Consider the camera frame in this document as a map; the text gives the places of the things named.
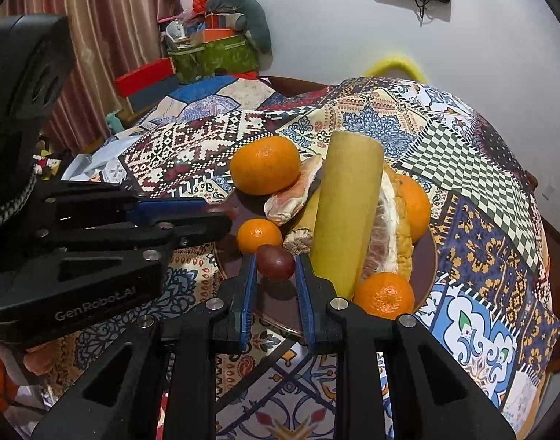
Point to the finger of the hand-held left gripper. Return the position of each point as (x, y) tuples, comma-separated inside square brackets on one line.
[(170, 208), (188, 231)]

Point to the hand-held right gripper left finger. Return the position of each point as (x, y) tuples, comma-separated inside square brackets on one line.
[(247, 305)]

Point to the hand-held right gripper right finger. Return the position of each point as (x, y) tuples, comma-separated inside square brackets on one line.
[(305, 305)]

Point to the dark brown plate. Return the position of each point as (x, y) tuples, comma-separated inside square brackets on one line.
[(276, 303)]

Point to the dark red round fruit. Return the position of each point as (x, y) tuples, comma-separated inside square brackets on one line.
[(275, 261)]

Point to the small tangerine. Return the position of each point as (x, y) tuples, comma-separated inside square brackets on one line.
[(259, 236)]

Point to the yellow-green sugarcane piece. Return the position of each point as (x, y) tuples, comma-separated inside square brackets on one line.
[(348, 211), (302, 234)]

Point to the medium tangerine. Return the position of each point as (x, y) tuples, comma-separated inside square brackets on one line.
[(384, 295), (418, 211)]

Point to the large orange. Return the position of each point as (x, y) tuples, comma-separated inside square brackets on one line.
[(265, 165)]

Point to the peeled pink pomelo segment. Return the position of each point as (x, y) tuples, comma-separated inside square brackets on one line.
[(286, 201)]

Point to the person's left hand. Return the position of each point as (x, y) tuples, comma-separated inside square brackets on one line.
[(37, 360)]

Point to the light blue cloth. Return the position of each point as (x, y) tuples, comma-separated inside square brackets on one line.
[(85, 165)]

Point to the small teal object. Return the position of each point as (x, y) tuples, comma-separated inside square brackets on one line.
[(115, 120)]

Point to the dark blue box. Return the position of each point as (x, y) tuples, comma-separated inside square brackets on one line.
[(153, 95)]

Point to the red flat box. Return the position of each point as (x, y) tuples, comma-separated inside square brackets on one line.
[(144, 78)]

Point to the green patterned storage box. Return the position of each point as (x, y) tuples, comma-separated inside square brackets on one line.
[(211, 58)]

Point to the small white fan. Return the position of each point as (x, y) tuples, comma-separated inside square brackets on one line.
[(174, 33)]

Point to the dark wooden table edge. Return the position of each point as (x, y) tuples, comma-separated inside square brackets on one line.
[(293, 84)]

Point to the striped pink curtain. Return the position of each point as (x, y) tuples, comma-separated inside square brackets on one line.
[(101, 41)]

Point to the orange box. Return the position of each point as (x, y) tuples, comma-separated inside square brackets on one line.
[(219, 33)]

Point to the patterned patchwork tablecloth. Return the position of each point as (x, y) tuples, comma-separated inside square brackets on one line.
[(467, 192)]

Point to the yellow fuzzy item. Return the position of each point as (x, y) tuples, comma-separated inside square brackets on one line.
[(394, 65)]

